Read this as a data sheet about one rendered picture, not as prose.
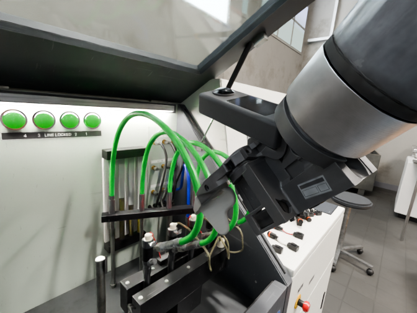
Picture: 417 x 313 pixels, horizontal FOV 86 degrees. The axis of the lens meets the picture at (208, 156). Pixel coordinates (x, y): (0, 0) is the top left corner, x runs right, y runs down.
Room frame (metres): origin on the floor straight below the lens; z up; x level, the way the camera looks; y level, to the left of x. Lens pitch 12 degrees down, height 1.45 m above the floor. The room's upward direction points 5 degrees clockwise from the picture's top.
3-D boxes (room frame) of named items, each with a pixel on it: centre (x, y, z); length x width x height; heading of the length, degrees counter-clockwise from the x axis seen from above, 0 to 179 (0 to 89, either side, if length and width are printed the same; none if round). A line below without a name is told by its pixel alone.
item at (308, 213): (0.96, -0.46, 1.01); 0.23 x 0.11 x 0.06; 139
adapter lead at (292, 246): (0.74, -0.30, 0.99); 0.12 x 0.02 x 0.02; 42
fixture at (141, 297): (0.59, 0.06, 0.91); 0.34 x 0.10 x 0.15; 139
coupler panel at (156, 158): (0.86, 0.17, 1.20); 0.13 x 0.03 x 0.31; 139
